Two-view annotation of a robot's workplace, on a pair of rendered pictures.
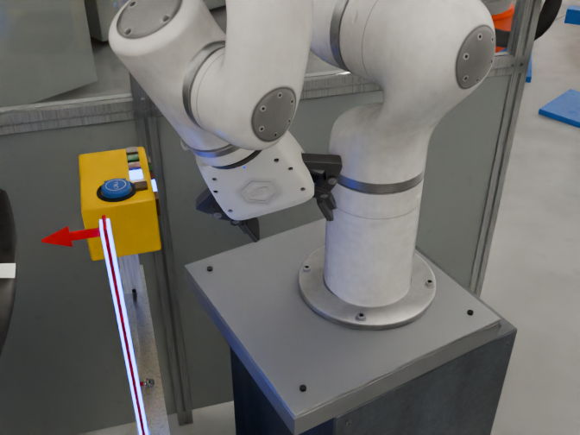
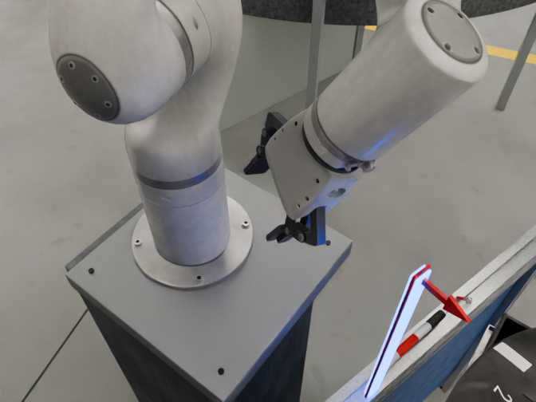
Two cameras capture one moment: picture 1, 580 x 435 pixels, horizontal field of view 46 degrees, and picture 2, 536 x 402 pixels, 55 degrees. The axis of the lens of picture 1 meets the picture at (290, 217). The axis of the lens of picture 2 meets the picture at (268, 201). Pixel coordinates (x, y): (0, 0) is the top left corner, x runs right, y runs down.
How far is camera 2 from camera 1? 0.90 m
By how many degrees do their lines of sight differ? 77
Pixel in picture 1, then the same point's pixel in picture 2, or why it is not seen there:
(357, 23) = (200, 25)
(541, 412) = (14, 321)
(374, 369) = not seen: hidden behind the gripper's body
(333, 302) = (234, 247)
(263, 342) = (296, 284)
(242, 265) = (202, 343)
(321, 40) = (178, 80)
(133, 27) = (472, 45)
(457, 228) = not seen: outside the picture
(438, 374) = not seen: hidden behind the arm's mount
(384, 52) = (225, 21)
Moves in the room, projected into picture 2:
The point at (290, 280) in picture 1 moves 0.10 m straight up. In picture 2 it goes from (210, 293) to (203, 255)
